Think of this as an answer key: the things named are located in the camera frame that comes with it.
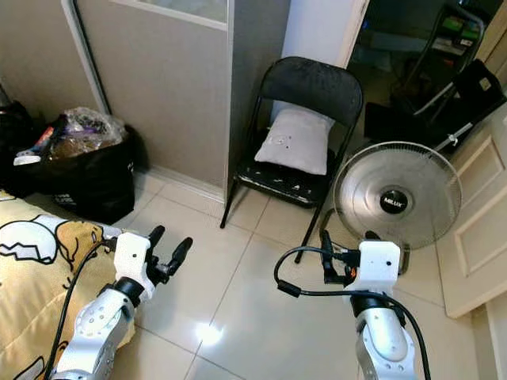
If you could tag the yellow egg cartoon quilt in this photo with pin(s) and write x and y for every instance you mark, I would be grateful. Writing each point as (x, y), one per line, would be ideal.
(40, 301)

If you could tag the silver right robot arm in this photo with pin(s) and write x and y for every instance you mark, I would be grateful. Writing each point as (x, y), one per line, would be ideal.
(384, 340)

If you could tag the grey round floor fan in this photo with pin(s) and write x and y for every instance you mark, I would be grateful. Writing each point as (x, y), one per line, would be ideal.
(394, 199)

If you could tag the black open bag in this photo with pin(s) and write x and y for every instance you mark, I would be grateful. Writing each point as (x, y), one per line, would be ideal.
(99, 186)

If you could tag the beige panelled door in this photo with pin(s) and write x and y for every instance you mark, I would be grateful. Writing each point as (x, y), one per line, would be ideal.
(479, 206)

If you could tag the white square cushion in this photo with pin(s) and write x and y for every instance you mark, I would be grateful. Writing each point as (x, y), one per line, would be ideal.
(295, 142)

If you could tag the clear crumpled plastic bag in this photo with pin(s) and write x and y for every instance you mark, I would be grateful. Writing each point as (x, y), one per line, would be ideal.
(91, 128)

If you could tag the grey sliding door wardrobe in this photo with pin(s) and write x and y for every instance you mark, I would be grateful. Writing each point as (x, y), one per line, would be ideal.
(166, 87)

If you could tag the red and white packet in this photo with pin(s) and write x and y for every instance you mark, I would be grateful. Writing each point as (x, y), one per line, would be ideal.
(33, 149)

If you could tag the black soft bag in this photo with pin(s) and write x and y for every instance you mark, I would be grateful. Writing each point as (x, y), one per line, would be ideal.
(17, 134)

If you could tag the black folding chair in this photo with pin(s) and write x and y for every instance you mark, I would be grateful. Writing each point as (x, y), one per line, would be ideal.
(317, 83)

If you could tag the dark metal rack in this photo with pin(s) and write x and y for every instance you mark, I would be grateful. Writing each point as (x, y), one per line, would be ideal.
(451, 71)

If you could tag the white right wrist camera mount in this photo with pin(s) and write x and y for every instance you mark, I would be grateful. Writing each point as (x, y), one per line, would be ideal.
(380, 265)

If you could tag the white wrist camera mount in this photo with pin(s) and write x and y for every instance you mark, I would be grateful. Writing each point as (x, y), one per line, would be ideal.
(380, 265)
(131, 257)

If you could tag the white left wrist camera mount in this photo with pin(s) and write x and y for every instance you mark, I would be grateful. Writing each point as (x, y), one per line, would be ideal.
(131, 257)

